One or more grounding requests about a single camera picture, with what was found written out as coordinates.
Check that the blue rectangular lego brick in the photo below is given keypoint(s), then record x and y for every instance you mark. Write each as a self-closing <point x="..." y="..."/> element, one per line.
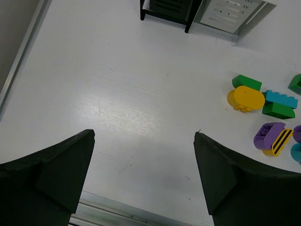
<point x="283" y="99"/>

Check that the green curved lego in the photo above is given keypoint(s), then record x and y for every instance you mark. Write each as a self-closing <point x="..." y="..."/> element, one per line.
<point x="278" y="111"/>
<point x="241" y="80"/>

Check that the black slotted container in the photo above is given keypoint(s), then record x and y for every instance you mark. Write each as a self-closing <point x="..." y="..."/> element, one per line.
<point x="177" y="11"/>

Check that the aluminium rail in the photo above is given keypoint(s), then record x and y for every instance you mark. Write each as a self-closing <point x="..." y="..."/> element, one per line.
<point x="94" y="210"/>
<point x="29" y="36"/>

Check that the purple curved lego brick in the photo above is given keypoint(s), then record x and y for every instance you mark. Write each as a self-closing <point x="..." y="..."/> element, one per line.
<point x="267" y="134"/>

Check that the yellow black striped lego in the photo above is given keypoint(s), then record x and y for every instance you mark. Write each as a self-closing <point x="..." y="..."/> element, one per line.
<point x="279" y="143"/>

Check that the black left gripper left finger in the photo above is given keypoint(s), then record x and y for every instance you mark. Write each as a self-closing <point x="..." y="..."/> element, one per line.
<point x="44" y="188"/>

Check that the green square lego brick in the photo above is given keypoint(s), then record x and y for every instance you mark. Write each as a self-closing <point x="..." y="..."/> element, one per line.
<point x="295" y="84"/>

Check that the yellow rounded lego brick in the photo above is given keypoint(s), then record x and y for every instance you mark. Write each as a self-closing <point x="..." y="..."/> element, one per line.
<point x="245" y="99"/>

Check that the white slotted container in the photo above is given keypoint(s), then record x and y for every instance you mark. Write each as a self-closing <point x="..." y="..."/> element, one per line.
<point x="232" y="19"/>

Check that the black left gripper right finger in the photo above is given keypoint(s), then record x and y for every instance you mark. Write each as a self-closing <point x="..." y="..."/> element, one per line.
<point x="240" y="191"/>

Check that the aluminium front rail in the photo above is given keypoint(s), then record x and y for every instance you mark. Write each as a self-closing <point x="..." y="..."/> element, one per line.
<point x="94" y="210"/>

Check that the aluminium left rail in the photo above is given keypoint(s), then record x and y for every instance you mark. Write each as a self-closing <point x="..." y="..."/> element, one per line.
<point x="29" y="36"/>

